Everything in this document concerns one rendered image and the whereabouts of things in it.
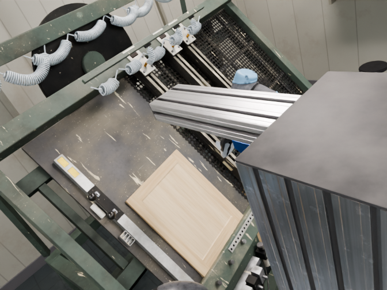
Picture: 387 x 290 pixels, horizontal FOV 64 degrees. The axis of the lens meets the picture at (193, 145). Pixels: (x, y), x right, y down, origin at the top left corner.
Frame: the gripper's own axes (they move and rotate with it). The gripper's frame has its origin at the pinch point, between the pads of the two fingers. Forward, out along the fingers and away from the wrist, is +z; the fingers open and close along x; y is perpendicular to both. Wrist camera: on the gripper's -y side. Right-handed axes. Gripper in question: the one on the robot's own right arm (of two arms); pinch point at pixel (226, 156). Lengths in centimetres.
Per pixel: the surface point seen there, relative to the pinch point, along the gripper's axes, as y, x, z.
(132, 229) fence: 19, 28, 53
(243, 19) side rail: 123, -122, -8
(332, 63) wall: 140, -332, 60
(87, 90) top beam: 82, 25, 10
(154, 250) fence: 7, 22, 60
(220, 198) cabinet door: 17, -28, 57
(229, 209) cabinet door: 10, -31, 61
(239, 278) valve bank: -20, -18, 79
